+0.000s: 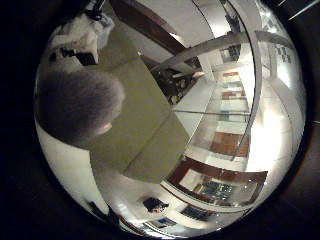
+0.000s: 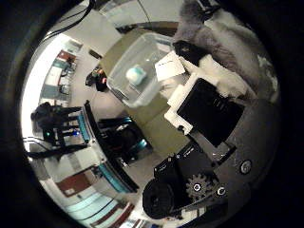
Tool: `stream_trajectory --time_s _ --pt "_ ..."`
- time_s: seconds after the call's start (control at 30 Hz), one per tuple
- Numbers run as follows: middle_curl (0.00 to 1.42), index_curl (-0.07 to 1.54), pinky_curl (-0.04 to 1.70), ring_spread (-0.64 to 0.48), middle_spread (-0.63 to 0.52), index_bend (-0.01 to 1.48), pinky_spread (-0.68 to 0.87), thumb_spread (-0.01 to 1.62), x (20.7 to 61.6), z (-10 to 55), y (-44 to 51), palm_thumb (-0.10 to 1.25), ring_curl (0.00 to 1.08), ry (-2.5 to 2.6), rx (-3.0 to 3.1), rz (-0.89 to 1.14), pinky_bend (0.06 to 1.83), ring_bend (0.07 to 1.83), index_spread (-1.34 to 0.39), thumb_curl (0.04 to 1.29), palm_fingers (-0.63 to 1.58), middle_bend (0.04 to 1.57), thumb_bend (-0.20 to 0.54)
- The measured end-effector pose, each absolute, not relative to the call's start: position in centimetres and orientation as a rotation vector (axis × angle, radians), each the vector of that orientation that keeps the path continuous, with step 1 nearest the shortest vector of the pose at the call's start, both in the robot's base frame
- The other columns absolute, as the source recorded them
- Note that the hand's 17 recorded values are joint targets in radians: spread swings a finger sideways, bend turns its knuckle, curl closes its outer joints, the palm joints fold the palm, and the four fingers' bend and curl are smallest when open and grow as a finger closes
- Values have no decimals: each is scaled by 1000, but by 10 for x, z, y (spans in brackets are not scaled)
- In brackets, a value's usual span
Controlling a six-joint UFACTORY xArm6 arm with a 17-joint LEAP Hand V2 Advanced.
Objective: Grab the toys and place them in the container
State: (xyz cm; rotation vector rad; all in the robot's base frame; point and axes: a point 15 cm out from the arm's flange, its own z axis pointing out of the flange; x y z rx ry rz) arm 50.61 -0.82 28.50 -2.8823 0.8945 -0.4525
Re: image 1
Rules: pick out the seated person in dark clothes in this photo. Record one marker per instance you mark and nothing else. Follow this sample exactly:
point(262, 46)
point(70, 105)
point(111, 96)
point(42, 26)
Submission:
point(154, 204)

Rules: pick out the grey and white bunny plush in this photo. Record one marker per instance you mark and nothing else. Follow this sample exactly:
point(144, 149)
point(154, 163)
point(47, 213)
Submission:
point(76, 106)

